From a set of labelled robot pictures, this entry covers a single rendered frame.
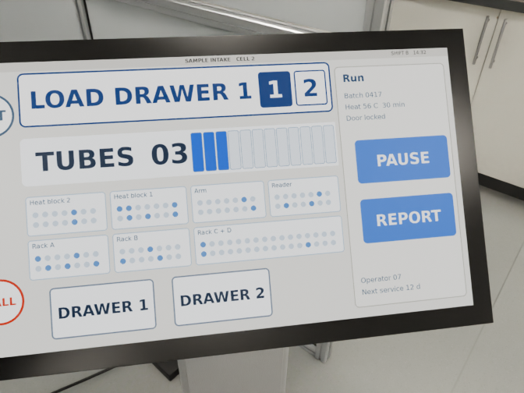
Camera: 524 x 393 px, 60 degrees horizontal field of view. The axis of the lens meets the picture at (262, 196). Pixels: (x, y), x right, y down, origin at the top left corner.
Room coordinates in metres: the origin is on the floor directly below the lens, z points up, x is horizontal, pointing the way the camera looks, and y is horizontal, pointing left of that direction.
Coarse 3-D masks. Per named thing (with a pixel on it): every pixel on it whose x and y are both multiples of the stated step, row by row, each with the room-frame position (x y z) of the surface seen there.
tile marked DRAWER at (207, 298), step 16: (224, 272) 0.31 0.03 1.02; (240, 272) 0.31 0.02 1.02; (256, 272) 0.31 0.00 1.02; (176, 288) 0.29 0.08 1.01; (192, 288) 0.29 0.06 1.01; (208, 288) 0.29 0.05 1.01; (224, 288) 0.30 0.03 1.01; (240, 288) 0.30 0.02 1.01; (256, 288) 0.30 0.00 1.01; (176, 304) 0.28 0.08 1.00; (192, 304) 0.28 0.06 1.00; (208, 304) 0.28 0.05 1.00; (224, 304) 0.29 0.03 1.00; (240, 304) 0.29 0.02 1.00; (256, 304) 0.29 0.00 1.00; (272, 304) 0.29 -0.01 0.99; (176, 320) 0.27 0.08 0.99; (192, 320) 0.27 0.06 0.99; (208, 320) 0.27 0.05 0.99; (224, 320) 0.28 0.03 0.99
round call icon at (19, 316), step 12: (24, 276) 0.29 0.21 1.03; (0, 288) 0.28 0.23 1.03; (12, 288) 0.28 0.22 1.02; (24, 288) 0.28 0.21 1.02; (0, 300) 0.27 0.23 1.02; (12, 300) 0.27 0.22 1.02; (24, 300) 0.27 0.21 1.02; (0, 312) 0.26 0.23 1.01; (12, 312) 0.26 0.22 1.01; (24, 312) 0.26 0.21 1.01; (0, 324) 0.26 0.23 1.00; (12, 324) 0.26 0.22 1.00
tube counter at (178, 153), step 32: (224, 128) 0.40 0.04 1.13; (256, 128) 0.40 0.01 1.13; (288, 128) 0.40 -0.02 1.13; (320, 128) 0.41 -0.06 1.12; (160, 160) 0.37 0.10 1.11; (192, 160) 0.37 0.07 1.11; (224, 160) 0.37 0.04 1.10; (256, 160) 0.38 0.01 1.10; (288, 160) 0.38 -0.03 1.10; (320, 160) 0.39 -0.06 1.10
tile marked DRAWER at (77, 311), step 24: (48, 288) 0.28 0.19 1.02; (72, 288) 0.28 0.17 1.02; (96, 288) 0.28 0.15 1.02; (120, 288) 0.29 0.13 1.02; (144, 288) 0.29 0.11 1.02; (72, 312) 0.27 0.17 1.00; (96, 312) 0.27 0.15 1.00; (120, 312) 0.27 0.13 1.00; (144, 312) 0.27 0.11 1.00; (72, 336) 0.25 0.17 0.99
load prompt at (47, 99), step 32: (256, 64) 0.44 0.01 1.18; (288, 64) 0.44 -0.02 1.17; (320, 64) 0.45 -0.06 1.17; (32, 96) 0.39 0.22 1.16; (64, 96) 0.40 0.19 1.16; (96, 96) 0.40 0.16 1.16; (128, 96) 0.40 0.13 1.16; (160, 96) 0.41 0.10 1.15; (192, 96) 0.41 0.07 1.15; (224, 96) 0.42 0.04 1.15; (256, 96) 0.42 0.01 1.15; (288, 96) 0.42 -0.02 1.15; (320, 96) 0.43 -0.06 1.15
